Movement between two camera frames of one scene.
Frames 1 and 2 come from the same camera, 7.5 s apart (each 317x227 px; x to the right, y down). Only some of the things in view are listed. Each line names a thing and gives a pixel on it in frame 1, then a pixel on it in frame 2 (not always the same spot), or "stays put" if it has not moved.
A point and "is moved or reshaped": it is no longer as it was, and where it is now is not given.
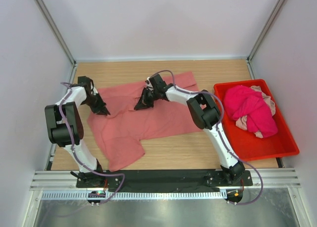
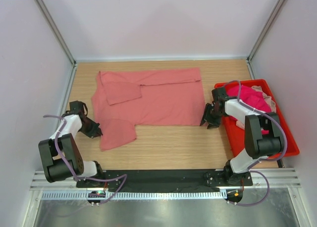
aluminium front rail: x=65 y=180 stays put
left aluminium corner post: x=46 y=14 stays put
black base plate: x=105 y=181 stays put
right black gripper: x=148 y=96 to x=213 y=114
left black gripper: x=95 y=102 to x=91 y=128
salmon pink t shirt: x=118 y=134 is moved or reshaped
